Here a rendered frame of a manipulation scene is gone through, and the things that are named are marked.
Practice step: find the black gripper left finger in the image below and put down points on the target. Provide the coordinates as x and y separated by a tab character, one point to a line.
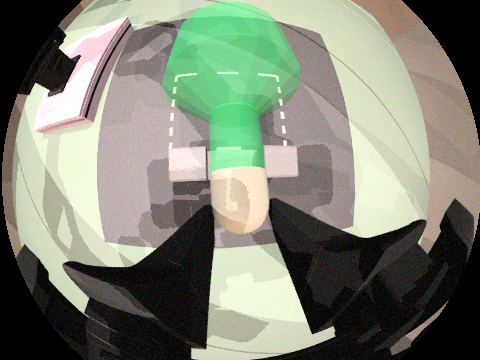
170	286

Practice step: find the green glass bottle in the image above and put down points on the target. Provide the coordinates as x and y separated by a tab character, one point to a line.
231	65

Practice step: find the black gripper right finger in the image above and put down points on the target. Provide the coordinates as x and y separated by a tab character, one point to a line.
329	268

